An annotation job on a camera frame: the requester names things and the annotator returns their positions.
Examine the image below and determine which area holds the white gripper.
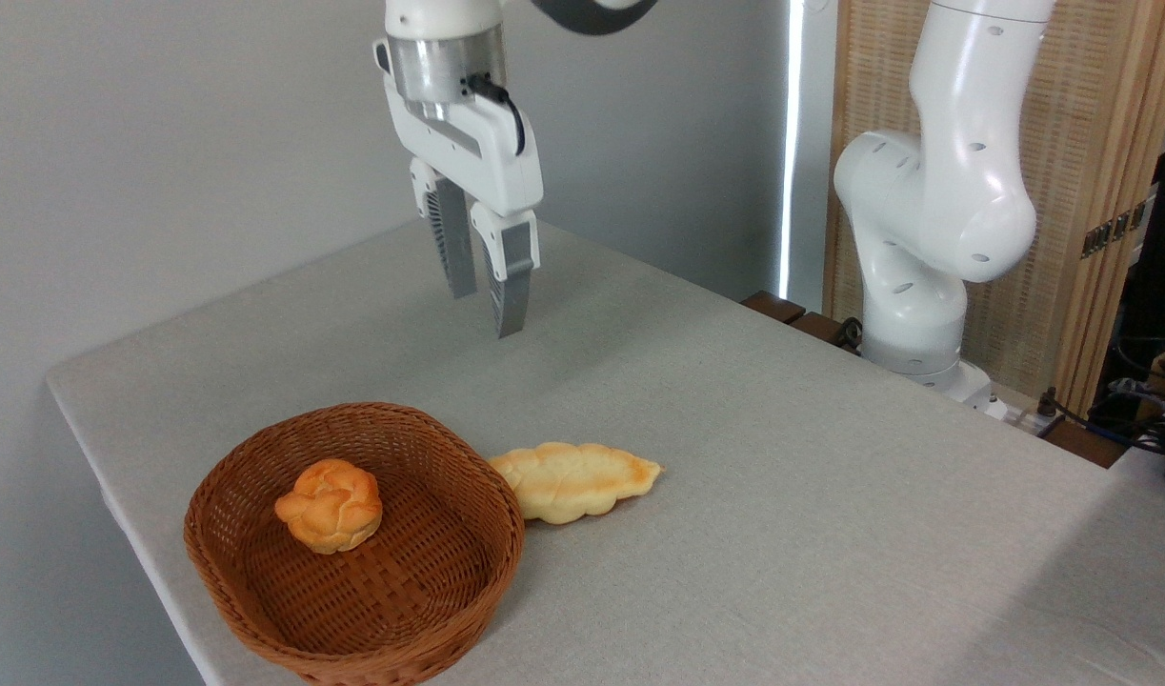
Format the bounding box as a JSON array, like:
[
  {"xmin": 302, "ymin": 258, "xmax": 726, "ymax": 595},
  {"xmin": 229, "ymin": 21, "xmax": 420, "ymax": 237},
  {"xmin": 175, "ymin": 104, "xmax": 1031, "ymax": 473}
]
[{"xmin": 383, "ymin": 81, "xmax": 545, "ymax": 339}]

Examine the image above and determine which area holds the long braided bread loaf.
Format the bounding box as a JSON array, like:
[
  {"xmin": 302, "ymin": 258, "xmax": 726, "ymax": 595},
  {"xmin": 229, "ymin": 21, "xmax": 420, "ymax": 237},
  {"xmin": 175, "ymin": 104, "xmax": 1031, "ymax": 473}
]
[{"xmin": 488, "ymin": 441, "xmax": 663, "ymax": 525}]

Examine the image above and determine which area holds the round knotted bread roll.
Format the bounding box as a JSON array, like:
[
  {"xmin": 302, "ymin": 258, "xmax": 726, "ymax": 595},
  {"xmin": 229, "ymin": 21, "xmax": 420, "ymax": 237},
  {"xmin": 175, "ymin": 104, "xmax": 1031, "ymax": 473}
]
[{"xmin": 274, "ymin": 458, "xmax": 384, "ymax": 555}]

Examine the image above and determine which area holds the brown wicker basket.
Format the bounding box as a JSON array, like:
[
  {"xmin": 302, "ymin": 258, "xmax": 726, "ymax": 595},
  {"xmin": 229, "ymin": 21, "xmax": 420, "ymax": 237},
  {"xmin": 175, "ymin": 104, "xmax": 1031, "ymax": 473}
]
[{"xmin": 183, "ymin": 401, "xmax": 526, "ymax": 686}]

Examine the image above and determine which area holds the grey tablecloth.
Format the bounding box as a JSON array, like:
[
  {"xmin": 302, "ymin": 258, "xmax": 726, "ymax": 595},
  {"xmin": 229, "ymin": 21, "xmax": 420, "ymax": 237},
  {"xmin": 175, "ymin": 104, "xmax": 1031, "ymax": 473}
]
[{"xmin": 47, "ymin": 212, "xmax": 1165, "ymax": 686}]

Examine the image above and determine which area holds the white power strip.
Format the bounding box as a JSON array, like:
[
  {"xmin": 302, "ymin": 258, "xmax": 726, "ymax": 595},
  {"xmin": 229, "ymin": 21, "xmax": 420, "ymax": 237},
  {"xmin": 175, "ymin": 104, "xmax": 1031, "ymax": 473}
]
[{"xmin": 982, "ymin": 395, "xmax": 1064, "ymax": 437}]

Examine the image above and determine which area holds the dark metal screen hinge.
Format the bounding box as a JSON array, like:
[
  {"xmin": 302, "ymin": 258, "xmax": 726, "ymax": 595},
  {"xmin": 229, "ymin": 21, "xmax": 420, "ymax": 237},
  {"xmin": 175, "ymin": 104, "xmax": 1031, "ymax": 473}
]
[{"xmin": 1080, "ymin": 200, "xmax": 1147, "ymax": 260}]

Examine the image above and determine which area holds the black equipment rack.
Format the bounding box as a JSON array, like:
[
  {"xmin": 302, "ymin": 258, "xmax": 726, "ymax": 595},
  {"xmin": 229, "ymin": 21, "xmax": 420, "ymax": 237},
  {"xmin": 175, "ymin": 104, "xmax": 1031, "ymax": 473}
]
[{"xmin": 1096, "ymin": 48, "xmax": 1165, "ymax": 406}]

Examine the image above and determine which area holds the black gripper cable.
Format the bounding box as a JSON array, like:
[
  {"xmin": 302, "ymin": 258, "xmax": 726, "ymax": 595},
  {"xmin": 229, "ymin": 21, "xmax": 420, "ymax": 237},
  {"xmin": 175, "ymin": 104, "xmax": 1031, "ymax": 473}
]
[{"xmin": 465, "ymin": 73, "xmax": 527, "ymax": 156}]

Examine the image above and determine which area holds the black cable bundle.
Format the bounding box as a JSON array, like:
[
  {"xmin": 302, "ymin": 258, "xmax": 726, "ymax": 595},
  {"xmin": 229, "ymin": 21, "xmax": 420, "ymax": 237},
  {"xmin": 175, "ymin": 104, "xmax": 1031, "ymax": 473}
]
[{"xmin": 1039, "ymin": 333, "xmax": 1165, "ymax": 460}]

